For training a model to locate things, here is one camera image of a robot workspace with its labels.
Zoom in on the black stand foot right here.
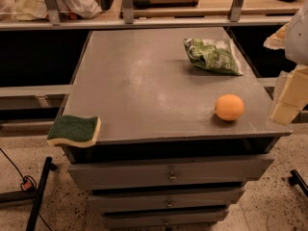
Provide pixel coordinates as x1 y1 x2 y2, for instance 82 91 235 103
289 169 308 197

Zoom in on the green jalapeno chip bag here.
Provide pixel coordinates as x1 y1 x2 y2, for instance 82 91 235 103
184 38 243 76

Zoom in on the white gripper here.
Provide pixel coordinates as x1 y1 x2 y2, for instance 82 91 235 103
269 3 308 125

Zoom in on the black cable with red tag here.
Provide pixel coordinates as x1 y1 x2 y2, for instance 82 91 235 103
0 147 54 231

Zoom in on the grey metal shelf rail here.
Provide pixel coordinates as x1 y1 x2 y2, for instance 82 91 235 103
0 0 306 31

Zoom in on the green and yellow sponge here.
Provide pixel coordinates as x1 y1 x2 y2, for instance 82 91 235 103
47 115 101 148

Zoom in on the white cloth on shelf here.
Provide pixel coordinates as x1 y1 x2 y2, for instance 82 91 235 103
0 0 102 21

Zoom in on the black stand leg left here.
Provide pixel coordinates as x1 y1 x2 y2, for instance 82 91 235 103
0 157 57 231

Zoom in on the orange fruit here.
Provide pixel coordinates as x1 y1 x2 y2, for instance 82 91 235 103
215 94 244 121

